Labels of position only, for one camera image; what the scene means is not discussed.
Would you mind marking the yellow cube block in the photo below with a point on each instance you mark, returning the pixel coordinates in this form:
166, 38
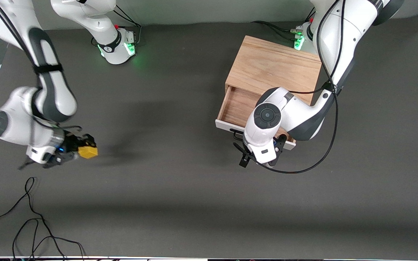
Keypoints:
87, 152

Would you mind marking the wooden drawer cabinet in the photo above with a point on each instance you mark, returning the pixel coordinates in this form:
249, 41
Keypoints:
270, 61

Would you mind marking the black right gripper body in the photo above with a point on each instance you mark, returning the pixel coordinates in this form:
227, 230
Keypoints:
70, 144

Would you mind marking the white-fronted wooden drawer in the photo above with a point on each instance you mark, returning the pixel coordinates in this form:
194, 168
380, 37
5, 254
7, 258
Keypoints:
236, 108

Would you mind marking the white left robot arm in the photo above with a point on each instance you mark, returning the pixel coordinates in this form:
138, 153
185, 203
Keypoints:
303, 116

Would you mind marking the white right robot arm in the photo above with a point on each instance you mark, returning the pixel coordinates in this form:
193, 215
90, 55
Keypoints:
56, 94

